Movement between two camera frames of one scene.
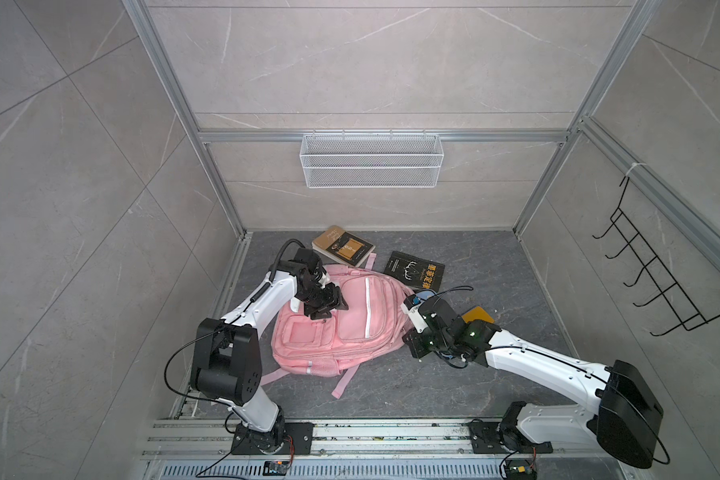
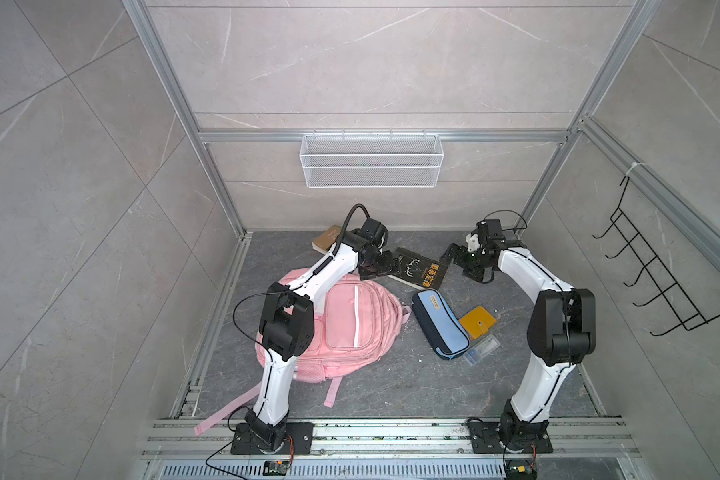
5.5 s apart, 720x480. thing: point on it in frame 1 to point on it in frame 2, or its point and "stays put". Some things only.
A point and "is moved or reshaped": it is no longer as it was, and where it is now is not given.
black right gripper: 412,340 to 462,251
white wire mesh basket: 372,161 stays put
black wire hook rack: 679,302 stays put
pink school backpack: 339,343 is moved or reshaped
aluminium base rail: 214,439 stays put
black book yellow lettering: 420,273 stays put
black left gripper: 334,300 to 387,268
